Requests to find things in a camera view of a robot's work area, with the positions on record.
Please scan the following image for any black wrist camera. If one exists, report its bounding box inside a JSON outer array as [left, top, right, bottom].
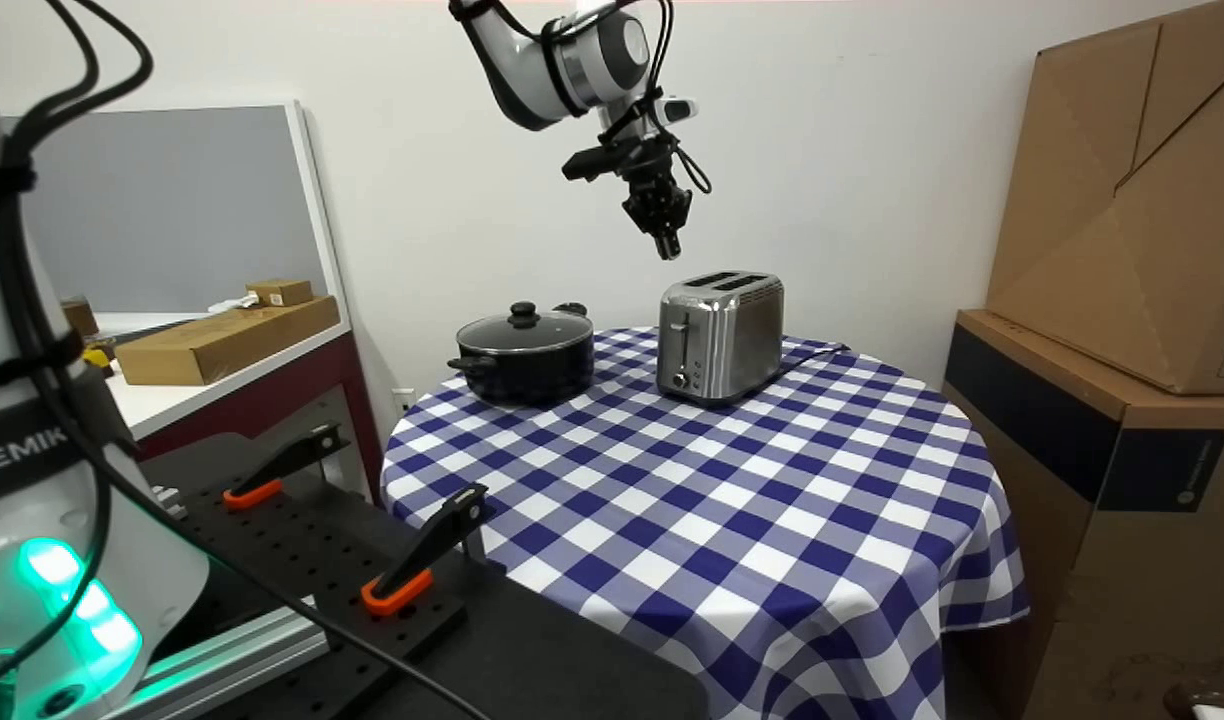
[[559, 137, 631, 188]]

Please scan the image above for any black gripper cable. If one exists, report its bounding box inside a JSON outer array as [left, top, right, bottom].
[[629, 0, 717, 200]]

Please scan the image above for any white desk with red front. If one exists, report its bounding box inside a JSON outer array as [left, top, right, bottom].
[[87, 309, 387, 506]]

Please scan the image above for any grey partition panel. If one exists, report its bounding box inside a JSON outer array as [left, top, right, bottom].
[[15, 99, 346, 325]]

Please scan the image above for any blue white checked tablecloth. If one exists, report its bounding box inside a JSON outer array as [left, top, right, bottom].
[[378, 318, 1033, 720]]

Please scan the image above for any glass pot lid with knob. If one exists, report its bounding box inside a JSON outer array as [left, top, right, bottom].
[[451, 298, 596, 352]]

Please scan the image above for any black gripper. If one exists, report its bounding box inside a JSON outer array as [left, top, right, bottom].
[[610, 111, 695, 258]]

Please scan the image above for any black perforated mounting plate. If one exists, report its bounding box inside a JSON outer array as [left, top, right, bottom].
[[144, 433, 510, 720]]

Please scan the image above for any flat cardboard box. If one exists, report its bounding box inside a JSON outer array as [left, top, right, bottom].
[[113, 291, 346, 386]]

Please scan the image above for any aluminium rail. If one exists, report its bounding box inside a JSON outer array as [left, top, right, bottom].
[[107, 617, 327, 720]]

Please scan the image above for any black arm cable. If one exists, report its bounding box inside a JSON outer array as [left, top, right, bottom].
[[0, 0, 166, 720]]

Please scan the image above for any black clamp with orange tip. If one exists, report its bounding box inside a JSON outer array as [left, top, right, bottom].
[[359, 481, 494, 619], [219, 419, 351, 515]]

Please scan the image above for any large plain cardboard box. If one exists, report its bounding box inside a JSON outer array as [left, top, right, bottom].
[[983, 0, 1224, 399]]

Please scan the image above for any black cooking pot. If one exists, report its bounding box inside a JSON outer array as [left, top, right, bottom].
[[446, 298, 602, 412]]

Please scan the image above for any silver two-slot toaster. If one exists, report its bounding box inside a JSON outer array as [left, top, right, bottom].
[[657, 268, 790, 406]]

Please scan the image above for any small cardboard block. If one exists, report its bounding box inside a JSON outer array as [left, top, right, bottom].
[[246, 274, 322, 312]]

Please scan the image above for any black cable across plate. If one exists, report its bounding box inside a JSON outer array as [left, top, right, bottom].
[[48, 374, 502, 720]]

